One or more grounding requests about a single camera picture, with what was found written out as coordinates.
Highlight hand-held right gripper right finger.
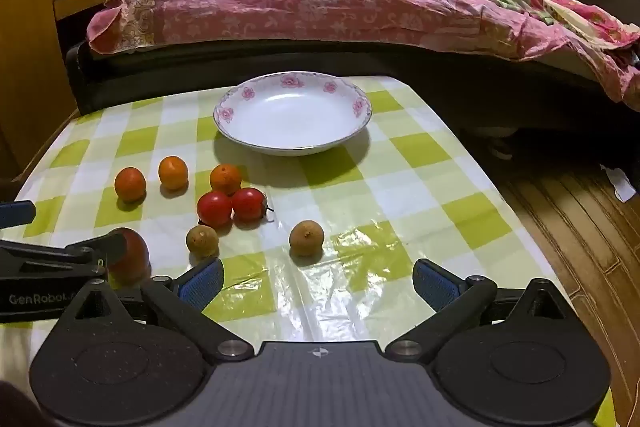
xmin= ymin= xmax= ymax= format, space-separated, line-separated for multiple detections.
xmin=385 ymin=258 xmax=581 ymax=362

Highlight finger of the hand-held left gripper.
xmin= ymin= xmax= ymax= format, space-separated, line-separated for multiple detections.
xmin=0 ymin=201 xmax=37 ymax=228
xmin=0 ymin=232 xmax=127 ymax=279

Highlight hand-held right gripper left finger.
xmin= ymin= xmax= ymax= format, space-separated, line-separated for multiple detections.
xmin=60 ymin=257 xmax=256 ymax=362

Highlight brown longan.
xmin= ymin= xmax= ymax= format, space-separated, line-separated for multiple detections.
xmin=289 ymin=220 xmax=325 ymax=258
xmin=186 ymin=224 xmax=220 ymax=259

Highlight dark red tomato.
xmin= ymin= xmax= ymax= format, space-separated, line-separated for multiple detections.
xmin=106 ymin=227 xmax=151 ymax=286

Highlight red cherry tomato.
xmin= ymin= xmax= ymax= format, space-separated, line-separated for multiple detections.
xmin=196 ymin=190 xmax=234 ymax=229
xmin=231 ymin=187 xmax=276 ymax=223

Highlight small orange mandarin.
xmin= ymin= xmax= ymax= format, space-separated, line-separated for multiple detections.
xmin=209 ymin=163 xmax=243 ymax=196
xmin=158 ymin=155 xmax=190 ymax=192
xmin=114 ymin=167 xmax=147 ymax=204

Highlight white floral rim plate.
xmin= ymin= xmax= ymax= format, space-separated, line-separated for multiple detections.
xmin=213 ymin=72 xmax=373 ymax=156

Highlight green checked tablecloth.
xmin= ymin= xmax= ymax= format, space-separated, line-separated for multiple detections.
xmin=0 ymin=74 xmax=618 ymax=427

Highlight wooden cabinet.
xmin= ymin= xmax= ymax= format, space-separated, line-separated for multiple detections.
xmin=0 ymin=0 xmax=143 ymax=202

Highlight white paper scrap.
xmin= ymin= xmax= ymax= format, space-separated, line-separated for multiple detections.
xmin=600 ymin=163 xmax=637 ymax=202

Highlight pink floral blanket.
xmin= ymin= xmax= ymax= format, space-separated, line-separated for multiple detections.
xmin=86 ymin=0 xmax=640 ymax=112

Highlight dark bed frame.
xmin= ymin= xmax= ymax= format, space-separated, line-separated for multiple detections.
xmin=65 ymin=37 xmax=640 ymax=145

